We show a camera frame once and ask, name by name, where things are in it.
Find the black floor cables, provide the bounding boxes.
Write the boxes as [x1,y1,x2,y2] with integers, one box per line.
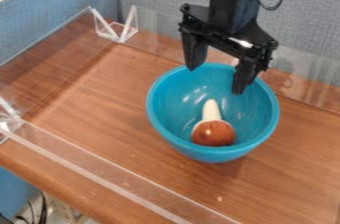
[0,191,49,224]

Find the clear acrylic left barrier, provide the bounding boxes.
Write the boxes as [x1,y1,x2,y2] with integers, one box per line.
[0,6,96,67]

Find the clear acrylic back barrier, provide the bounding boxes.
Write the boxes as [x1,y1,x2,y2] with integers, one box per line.
[91,6,340,113]

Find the blue plastic bowl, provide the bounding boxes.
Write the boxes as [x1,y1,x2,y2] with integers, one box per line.
[147,63,280,163]

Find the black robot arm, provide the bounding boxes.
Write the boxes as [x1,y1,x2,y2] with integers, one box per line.
[179,0,279,95]

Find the clear acrylic barrier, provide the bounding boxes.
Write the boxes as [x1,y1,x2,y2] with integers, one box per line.
[0,97,240,224]
[0,6,96,67]
[91,6,340,113]

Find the clear acrylic front barrier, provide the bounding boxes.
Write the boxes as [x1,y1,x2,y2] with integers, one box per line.
[0,97,240,224]

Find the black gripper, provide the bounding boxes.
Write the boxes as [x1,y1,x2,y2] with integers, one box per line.
[177,4,279,95]

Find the toy mushroom brown cap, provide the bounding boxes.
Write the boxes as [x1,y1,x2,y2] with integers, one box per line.
[189,99,237,147]

